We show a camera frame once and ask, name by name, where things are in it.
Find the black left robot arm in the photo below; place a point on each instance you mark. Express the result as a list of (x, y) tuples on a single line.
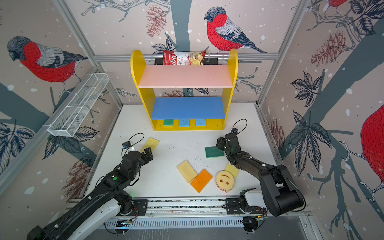
[(112, 186)]

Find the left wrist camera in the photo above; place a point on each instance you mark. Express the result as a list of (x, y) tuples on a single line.
[(127, 146)]

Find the red cassava chips bag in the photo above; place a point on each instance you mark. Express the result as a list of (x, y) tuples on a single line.
[(174, 58)]

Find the yellow shelf with coloured boards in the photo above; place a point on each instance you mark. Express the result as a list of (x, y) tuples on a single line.
[(215, 110)]

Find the dark green sponge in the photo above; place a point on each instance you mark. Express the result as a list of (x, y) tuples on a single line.
[(213, 152)]

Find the white wire mesh basket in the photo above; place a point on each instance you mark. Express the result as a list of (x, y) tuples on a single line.
[(81, 102)]

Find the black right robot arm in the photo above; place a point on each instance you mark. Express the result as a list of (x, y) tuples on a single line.
[(279, 192)]

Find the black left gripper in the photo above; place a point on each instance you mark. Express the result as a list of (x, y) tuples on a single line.
[(149, 153)]

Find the yellow sponge right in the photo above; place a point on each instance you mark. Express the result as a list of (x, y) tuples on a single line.
[(232, 169)]

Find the orange sponge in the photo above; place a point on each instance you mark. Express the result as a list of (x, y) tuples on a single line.
[(201, 180)]

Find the pale yellow sponge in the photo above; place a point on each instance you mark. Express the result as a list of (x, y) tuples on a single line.
[(187, 171)]

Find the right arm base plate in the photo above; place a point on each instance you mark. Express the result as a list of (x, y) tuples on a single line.
[(235, 206)]

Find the yellow smiley face sponge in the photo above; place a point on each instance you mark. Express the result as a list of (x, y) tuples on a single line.
[(225, 181)]

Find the blue sponge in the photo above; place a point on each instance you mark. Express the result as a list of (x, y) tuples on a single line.
[(201, 122), (184, 123)]

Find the yellow sponge far left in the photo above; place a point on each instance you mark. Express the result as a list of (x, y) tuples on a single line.
[(151, 143)]

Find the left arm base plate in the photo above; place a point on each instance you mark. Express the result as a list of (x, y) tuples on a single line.
[(135, 207)]

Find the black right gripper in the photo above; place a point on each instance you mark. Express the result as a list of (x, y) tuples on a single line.
[(220, 142)]

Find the light green sponge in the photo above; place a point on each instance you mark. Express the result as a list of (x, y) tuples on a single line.
[(168, 123)]

